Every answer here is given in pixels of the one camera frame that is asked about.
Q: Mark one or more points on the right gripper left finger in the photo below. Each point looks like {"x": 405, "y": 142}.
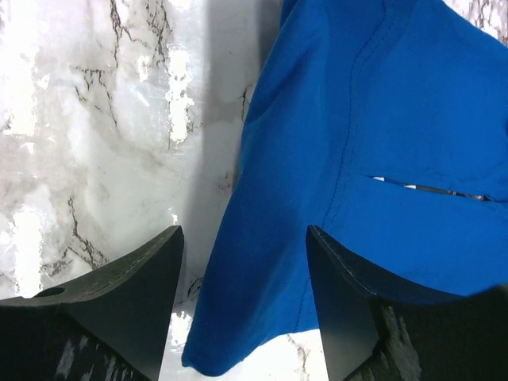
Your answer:
{"x": 109, "y": 324}

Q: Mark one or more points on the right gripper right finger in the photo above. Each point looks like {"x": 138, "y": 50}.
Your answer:
{"x": 376, "y": 325}

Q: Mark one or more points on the blue printed t shirt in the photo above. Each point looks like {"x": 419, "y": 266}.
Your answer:
{"x": 385, "y": 124}

